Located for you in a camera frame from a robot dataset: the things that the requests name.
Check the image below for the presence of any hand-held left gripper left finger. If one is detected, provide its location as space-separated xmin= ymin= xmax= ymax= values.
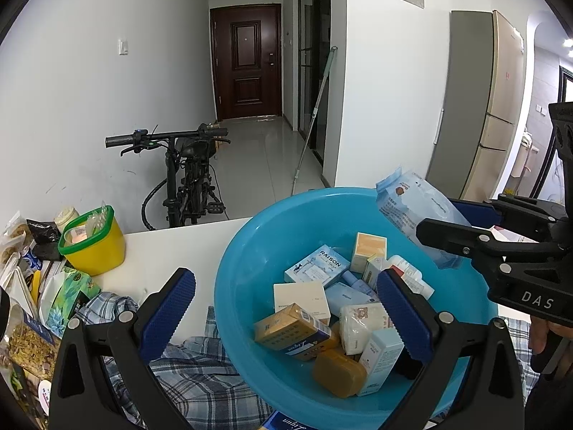
xmin=48 ymin=268 xmax=197 ymax=430

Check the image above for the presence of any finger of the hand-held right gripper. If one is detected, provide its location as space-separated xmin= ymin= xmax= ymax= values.
xmin=416 ymin=219 xmax=556 ymax=278
xmin=450 ymin=195 xmax=567 ymax=234

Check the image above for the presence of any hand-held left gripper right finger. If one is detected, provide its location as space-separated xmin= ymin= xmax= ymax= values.
xmin=377 ymin=269 xmax=525 ymax=430

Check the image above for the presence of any red white cigarette pack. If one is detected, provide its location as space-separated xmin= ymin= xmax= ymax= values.
xmin=486 ymin=225 xmax=538 ymax=244

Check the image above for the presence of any light blue pouch packet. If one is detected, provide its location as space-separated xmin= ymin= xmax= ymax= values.
xmin=376 ymin=167 xmax=473 ymax=270

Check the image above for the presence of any blue plastic basin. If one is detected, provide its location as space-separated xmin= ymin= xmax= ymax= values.
xmin=214 ymin=187 xmax=500 ymax=430

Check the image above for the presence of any gold blue script cigarette pack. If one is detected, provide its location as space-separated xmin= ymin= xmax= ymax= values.
xmin=259 ymin=411 xmax=312 ymax=430

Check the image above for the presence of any white desktop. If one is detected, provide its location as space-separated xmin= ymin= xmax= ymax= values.
xmin=90 ymin=217 xmax=256 ymax=348

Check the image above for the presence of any person's right hand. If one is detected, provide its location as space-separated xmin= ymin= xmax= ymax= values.
xmin=528 ymin=316 xmax=560 ymax=368

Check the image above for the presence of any white pink patterned box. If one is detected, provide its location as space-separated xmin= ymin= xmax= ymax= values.
xmin=339 ymin=302 xmax=395 ymax=354

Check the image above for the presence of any white tube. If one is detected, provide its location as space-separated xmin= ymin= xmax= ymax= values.
xmin=387 ymin=255 xmax=435 ymax=300

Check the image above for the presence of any tall white blue box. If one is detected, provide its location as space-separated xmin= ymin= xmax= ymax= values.
xmin=358 ymin=327 xmax=406 ymax=397

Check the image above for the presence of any small white green box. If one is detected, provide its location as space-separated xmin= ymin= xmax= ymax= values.
xmin=362 ymin=254 xmax=388 ymax=290

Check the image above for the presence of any light blue box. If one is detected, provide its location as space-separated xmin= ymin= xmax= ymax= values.
xmin=324 ymin=282 xmax=380 ymax=320

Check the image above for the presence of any small blue bottle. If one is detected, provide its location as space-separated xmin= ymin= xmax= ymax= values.
xmin=342 ymin=271 xmax=379 ymax=298

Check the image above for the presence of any blue plaid shirt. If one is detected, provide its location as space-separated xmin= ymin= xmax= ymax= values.
xmin=67 ymin=291 xmax=544 ymax=430

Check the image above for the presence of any cream box orange panel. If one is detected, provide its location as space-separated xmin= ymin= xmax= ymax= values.
xmin=350 ymin=232 xmax=388 ymax=274

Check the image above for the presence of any tan soap case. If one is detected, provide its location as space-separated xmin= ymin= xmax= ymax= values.
xmin=312 ymin=349 xmax=368 ymax=399

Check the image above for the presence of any yellow container green rim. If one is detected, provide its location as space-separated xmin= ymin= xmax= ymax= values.
xmin=58 ymin=206 xmax=127 ymax=277

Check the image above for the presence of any white blue illustrated box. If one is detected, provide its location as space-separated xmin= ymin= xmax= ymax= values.
xmin=284 ymin=245 xmax=352 ymax=288

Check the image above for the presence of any plain white box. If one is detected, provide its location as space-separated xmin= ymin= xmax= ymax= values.
xmin=273 ymin=282 xmax=331 ymax=323

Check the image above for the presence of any green leaf print packet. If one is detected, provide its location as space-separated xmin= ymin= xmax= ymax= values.
xmin=39 ymin=266 xmax=101 ymax=339

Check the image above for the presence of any gold blue-striped cigarette pack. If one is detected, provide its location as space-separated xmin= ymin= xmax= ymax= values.
xmin=254 ymin=303 xmax=341 ymax=363

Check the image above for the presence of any refrigerator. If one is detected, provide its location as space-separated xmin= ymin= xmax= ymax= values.
xmin=425 ymin=9 xmax=526 ymax=202

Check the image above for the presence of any black bicycle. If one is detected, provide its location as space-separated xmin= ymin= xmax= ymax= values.
xmin=105 ymin=123 xmax=231 ymax=230

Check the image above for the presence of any cream jar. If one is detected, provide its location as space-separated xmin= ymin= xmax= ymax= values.
xmin=54 ymin=206 xmax=80 ymax=234

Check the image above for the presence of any pile of snack packets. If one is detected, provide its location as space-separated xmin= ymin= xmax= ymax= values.
xmin=0 ymin=210 xmax=63 ymax=430

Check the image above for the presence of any black packet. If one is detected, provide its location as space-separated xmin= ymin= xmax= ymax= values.
xmin=26 ymin=219 xmax=61 ymax=245

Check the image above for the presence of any mop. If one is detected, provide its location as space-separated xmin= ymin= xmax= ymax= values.
xmin=291 ymin=46 xmax=338 ymax=195

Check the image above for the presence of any black framed glass door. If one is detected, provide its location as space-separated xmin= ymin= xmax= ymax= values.
xmin=298 ymin=0 xmax=332 ymax=162

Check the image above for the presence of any brown door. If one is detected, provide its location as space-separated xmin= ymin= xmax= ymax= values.
xmin=210 ymin=4 xmax=284 ymax=121

